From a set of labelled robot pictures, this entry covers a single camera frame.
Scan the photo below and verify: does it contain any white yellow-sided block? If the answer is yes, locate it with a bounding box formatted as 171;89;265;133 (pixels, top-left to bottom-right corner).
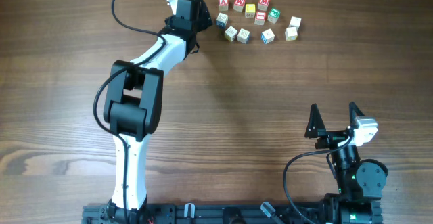
224;26;237;42

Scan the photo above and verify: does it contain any white blue C block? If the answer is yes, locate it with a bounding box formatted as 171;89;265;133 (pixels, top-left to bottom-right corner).
261;29;275;44

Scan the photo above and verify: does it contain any red A block far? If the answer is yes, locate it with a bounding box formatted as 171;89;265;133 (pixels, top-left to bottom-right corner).
218;0;229;12

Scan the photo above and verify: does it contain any white block far right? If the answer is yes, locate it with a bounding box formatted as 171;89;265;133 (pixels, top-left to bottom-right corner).
289;16;302;30

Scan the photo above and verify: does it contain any green block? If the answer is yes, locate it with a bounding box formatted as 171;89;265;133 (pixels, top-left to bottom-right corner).
267;8;281;24

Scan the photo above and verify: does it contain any red I block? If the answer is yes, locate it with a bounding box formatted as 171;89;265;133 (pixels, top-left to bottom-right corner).
254;12;266;26

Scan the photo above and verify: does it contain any white blue-sided block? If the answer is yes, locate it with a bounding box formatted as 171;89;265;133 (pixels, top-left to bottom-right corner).
216;13;229;28

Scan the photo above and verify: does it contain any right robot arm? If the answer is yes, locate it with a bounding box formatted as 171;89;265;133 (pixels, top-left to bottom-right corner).
305;102;388;224

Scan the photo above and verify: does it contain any white blue-edged block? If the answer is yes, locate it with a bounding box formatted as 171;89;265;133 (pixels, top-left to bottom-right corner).
237;28;250;44

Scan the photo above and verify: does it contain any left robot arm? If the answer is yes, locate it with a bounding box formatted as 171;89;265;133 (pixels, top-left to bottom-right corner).
93;0;212;223

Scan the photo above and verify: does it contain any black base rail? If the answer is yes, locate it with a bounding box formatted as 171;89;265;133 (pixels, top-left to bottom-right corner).
81;202;383;224

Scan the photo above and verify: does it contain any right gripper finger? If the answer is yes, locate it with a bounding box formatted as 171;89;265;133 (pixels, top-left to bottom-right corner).
304;104;327;139
349;102;364;129

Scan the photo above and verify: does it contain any red m block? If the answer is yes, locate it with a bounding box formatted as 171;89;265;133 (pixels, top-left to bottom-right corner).
258;0;270;12
233;0;246;12

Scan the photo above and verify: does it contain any red M block right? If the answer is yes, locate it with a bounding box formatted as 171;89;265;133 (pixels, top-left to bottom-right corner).
258;0;270;12

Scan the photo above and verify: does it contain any white yellow-edged block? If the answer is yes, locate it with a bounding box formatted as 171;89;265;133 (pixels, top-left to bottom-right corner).
285;26;298;41

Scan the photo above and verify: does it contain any red M block left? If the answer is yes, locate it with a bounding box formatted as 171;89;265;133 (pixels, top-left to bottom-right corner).
233;0;246;12

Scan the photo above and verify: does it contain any yellow block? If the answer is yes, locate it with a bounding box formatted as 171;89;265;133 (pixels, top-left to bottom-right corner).
245;3;256;18

